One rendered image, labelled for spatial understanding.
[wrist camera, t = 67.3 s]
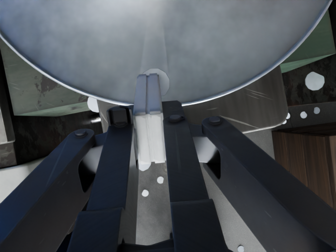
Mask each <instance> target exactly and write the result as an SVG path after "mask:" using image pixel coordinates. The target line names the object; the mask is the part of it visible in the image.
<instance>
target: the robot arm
mask: <svg viewBox="0 0 336 252"><path fill-rule="evenodd" d="M106 115H107V121H108V129H107V132H105V133H102V134H98V135H95V133H94V131H93V130H91V129H87V128H86V129H83V128H81V129H77V130H76V131H73V132H71V133H70V134H69V135H68V136H67V137H66V138H65V139H64V140H63V141H62V142H61V143H60V144H59V145H58V146H57V147H56V148H55V149H54V150H53V151H52V152H51V153H50V154H49V155H48V156H47V157H46V158H45V159H44V160H43V161H42V162H41V163H40V164H39V165H38V166H37V167H36V168H35V169H34V170H33V171H32V172H31V173H30V174H29V175H28V176H27V177H26V178H25V179H24V180H23V181H22V182H21V183H20V184H19V185H18V186H17V187H16V188H15V189H14V190H13V191H12V192H11V193H10V194H9V195H8V196H7V197H6V198H5V199H4V200H3V201H2V202H1V203H0V252H56V251H57V250H58V248H59V246H60V245H61V243H62V242H63V240H64V238H65V237H66V235H67V234H68V232H69V230H70V229H71V227H72V226H73V224H74V222H75V225H74V228H73V231H72V235H71V238H70V241H69V245H68V248H67V251H66V252H234V251H232V250H230V249H228V248H227V246H226V242H225V239H224V235H223V232H222V228H221V225H220V221H219V218H218V214H217V211H216V207H215V204H214V201H213V199H212V198H211V199H209V195H208V192H207V188H206V184H205V181H204V177H203V173H202V170H201V166H200V162H202V165H203V168H204V169H205V171H206V172H207V173H208V175H209V176H210V177H211V179H212V180H213V181H214V183H215V184H216V185H217V187H218V188H219V189H220V191H221V192H222V193H223V195H224V196H225V197H226V199H227V200H228V201H229V203H230V204H231V205H232V207H233V208H234V209H235V210H236V212H237V213H238V214H239V216H240V217H241V218H242V220H243V221H244V222H245V224H246V225H247V226H248V228H249V229H250V230H251V232H252V233H253V234H254V236H255V237H256V238H257V240H258V241H259V242H260V244H261V245H262V246H263V248H264V249H265V250H266V252H336V211H335V210H334V209H333V208H332V207H330V206H329V205H328V204H327V203H326V202H325V201H323V200H322V199H321V198H320V197H319V196H317V195H316V194H315V193H314V192H313V191H311V190H310V189H309V188H308V187H307V186H305V185H304V184H303V183H302V182H301V181H299V180H298V179H297V178H296V177H295V176H293V175H292V174H291V173H290V172H289V171H287V170H286V169H285V168H284V167H283V166H281V165H280V164H279V163H278V162H277V161H275V160H274V159H273V158H272V157H271V156H269V155H268V154H267V153H266V152H265V151H264V150H262V149H261V148H260V147H259V146H258V145H256V144H255V143H254V142H253V141H252V140H250V139H249V138H248V137H247V136H246V135H244V134H243V133H242V132H241V131H240V130H238V129H237V128H236V127H235V126H234V125H232V124H231V123H230V122H229V121H228V120H226V119H225V118H223V117H219V116H212V117H207V118H205V119H203V120H202V122H201V125H199V124H192V123H189V122H188V119H187V117H186V116H185V114H184V110H183V107H182V103H181V102H179V101H178V100H172V101H162V98H161V89H160V79H159V74H157V73H150V74H149V75H146V74H139V75H138V76H137V81H136V89H135V98H134V105H119V106H114V107H111V108H109V109H108V110H107V111H106ZM165 161H166V167H167V178H168V189H169V200H170V211H171V222H172V233H173V238H171V239H168V240H164V241H161V242H158V243H155V244H151V245H141V244H136V229H137V206H138V184H139V163H141V164H142V165H144V164H151V162H155V163H165ZM87 201H88V204H87V208H86V211H82V209H83V208H84V206H85V205H86V203H87Z"/></svg>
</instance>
